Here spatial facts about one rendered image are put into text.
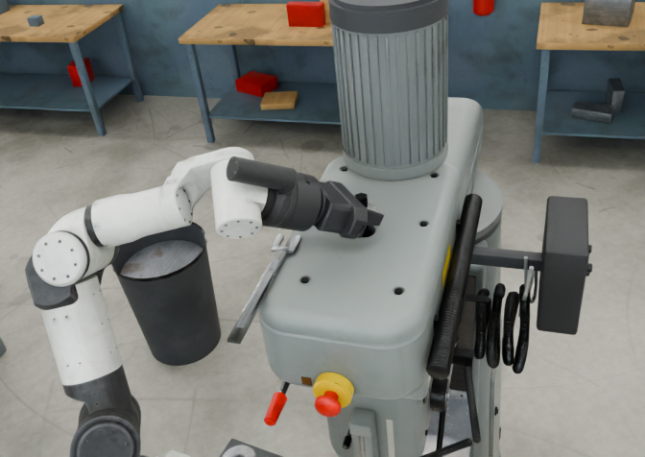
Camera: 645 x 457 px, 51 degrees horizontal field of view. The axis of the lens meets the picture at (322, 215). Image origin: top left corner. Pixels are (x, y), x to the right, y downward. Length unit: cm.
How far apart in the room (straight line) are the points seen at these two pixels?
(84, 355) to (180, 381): 253
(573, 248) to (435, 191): 31
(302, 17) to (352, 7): 392
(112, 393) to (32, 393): 278
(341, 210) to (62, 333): 44
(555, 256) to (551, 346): 226
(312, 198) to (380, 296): 17
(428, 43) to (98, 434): 78
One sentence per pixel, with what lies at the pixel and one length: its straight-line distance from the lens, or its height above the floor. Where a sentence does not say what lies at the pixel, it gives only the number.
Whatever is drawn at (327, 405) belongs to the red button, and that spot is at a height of 177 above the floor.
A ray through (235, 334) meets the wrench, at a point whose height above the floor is 190.
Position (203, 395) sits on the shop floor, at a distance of 349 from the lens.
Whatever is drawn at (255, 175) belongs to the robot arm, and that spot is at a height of 208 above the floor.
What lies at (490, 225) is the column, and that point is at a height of 155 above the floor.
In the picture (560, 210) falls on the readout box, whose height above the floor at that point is 173.
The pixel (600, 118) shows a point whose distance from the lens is 504.
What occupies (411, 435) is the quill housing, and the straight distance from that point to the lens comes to 136.
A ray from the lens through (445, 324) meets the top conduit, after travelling 108.
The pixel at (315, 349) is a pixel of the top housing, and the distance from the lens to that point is 102.
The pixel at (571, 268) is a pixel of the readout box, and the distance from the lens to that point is 138.
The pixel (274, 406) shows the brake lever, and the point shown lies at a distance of 112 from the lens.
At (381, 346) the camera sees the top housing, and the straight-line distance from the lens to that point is 98.
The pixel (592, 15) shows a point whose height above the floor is 94.
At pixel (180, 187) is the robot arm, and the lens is 101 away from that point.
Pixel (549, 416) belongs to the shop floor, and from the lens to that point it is 332.
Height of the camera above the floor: 256
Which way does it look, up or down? 35 degrees down
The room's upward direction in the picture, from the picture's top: 7 degrees counter-clockwise
